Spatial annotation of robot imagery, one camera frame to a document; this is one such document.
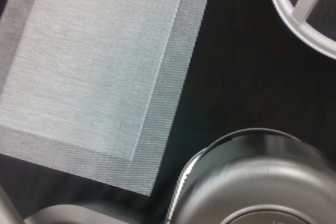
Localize grey Keurig coffee machine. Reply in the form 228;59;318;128
25;128;336;224

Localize white two-tier round shelf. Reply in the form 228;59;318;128
271;0;336;60

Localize grey woven placemat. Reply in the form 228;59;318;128
0;0;207;195

